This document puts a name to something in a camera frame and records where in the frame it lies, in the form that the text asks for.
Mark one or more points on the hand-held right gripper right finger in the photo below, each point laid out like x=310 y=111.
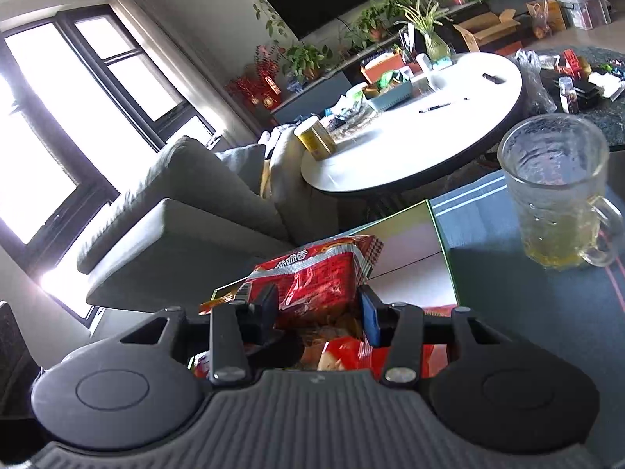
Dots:
x=372 y=320

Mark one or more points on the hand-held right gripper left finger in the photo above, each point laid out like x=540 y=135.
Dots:
x=266 y=308

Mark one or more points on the red yellow snack bag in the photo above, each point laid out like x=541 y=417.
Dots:
x=317 y=278

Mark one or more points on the large red snack bag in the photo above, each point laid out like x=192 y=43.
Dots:
x=434 y=359

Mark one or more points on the green cardboard box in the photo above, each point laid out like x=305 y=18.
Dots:
x=410 y=254

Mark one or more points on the grey armchair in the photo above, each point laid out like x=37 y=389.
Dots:
x=195 y=195

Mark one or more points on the blue striped tablecloth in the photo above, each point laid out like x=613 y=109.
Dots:
x=512 y=312

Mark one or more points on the yellow can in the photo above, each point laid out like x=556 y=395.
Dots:
x=317 y=139

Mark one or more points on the white round table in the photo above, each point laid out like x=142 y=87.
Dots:
x=415 y=146

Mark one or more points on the glass mug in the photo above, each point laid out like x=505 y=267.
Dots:
x=551 y=195

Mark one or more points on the red flower decoration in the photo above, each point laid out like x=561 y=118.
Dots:
x=266 y=88

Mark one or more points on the black pen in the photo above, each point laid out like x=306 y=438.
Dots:
x=434 y=107

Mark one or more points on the dark television cabinet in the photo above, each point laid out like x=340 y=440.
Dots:
x=322 y=93

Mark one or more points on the blue tray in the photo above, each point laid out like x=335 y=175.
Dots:
x=390 y=97

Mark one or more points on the row of potted plants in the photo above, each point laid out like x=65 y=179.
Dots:
x=307 y=58

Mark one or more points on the orange box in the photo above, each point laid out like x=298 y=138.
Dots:
x=385 y=66

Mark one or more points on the small white bottle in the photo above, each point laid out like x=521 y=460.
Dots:
x=424 y=63

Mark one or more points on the small black device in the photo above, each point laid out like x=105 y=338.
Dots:
x=493 y=78

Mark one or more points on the black framed window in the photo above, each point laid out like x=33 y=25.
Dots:
x=39 y=156

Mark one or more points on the beige curtain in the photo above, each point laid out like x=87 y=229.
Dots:
x=161 y=49

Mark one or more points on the spider plant in glass vase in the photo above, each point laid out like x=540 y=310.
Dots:
x=437 y=46

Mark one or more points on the clear plastic bag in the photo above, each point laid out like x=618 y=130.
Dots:
x=534 y=83

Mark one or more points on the small glass jar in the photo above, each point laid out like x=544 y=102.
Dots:
x=568 y=97

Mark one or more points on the hanging vine plant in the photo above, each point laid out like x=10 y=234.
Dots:
x=266 y=10

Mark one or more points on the dark marble table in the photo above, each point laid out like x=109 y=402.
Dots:
x=615 y=122

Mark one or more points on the open cardboard box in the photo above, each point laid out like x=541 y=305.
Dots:
x=488 y=27

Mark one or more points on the small red object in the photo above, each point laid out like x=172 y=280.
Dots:
x=573 y=63

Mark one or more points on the orange gift bag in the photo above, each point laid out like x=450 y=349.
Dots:
x=554 y=14

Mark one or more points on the clear plastic storage box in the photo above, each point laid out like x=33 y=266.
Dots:
x=586 y=12

